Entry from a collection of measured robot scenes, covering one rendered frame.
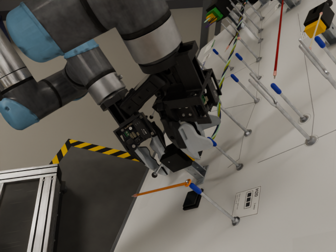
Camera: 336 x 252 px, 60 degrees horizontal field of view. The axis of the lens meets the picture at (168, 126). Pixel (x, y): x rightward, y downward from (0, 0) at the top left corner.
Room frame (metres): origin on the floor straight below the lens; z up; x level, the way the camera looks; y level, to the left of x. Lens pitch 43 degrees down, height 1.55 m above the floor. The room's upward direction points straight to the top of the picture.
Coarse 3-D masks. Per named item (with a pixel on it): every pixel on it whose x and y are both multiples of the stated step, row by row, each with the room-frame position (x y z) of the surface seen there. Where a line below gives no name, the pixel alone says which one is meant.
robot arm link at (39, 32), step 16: (32, 0) 0.36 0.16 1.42; (48, 0) 0.35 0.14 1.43; (64, 0) 0.35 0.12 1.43; (80, 0) 0.35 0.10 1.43; (16, 16) 0.35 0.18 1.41; (32, 16) 0.34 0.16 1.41; (48, 16) 0.34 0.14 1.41; (64, 16) 0.34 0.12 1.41; (80, 16) 0.34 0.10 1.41; (16, 32) 0.33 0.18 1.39; (32, 32) 0.33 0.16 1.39; (48, 32) 0.33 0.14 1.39; (64, 32) 0.34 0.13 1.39; (80, 32) 0.34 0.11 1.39; (96, 32) 0.35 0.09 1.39; (32, 48) 0.33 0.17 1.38; (48, 48) 0.33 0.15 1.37; (64, 48) 0.34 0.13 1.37
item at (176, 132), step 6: (162, 120) 0.34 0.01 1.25; (168, 120) 0.34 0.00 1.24; (168, 126) 0.33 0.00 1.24; (174, 126) 0.34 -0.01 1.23; (168, 132) 0.33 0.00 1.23; (174, 132) 0.33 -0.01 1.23; (174, 138) 0.33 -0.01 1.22; (180, 138) 0.34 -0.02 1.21; (174, 144) 0.34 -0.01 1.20; (180, 144) 0.34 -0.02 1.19
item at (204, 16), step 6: (204, 0) 1.32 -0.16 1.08; (210, 0) 1.31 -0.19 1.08; (204, 6) 1.32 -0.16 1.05; (240, 6) 1.31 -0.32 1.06; (246, 6) 1.30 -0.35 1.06; (204, 12) 1.32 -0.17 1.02; (204, 18) 1.32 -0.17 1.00; (204, 24) 1.32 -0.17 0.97; (216, 24) 1.85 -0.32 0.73; (204, 30) 1.32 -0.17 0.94; (216, 30) 1.85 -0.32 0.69; (204, 36) 1.32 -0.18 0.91; (204, 42) 1.32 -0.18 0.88
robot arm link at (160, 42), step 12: (168, 24) 0.36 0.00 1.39; (144, 36) 0.34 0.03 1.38; (156, 36) 0.35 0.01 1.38; (168, 36) 0.35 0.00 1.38; (180, 36) 0.38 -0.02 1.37; (132, 48) 0.35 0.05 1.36; (144, 48) 0.34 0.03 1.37; (156, 48) 0.34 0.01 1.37; (168, 48) 0.35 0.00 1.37; (144, 60) 0.35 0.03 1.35; (156, 60) 0.34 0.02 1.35
